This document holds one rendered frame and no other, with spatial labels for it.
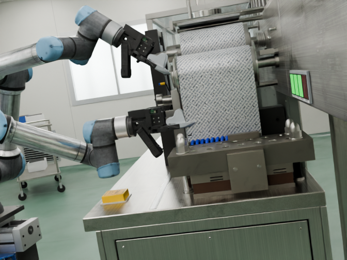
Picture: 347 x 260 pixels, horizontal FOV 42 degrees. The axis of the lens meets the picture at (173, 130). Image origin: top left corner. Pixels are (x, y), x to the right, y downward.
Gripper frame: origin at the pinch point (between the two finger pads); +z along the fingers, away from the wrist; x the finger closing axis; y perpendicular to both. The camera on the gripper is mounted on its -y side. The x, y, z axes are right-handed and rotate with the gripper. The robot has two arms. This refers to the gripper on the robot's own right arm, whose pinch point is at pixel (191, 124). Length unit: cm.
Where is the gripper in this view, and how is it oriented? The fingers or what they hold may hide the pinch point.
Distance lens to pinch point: 144.7
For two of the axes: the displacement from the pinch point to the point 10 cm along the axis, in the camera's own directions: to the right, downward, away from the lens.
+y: -1.5, -9.8, -1.2
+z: 9.8, -1.4, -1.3
